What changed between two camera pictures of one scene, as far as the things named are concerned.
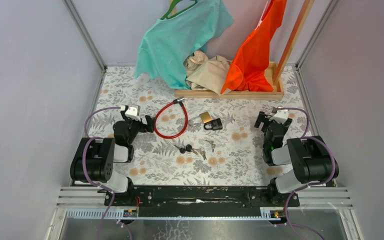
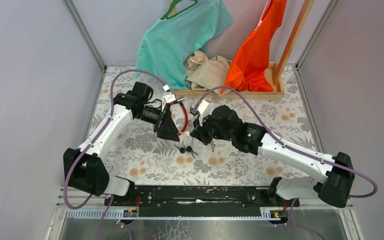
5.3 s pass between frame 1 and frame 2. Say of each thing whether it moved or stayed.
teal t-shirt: stayed
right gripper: moved
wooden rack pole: stayed
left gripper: moved
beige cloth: stayed
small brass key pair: stayed
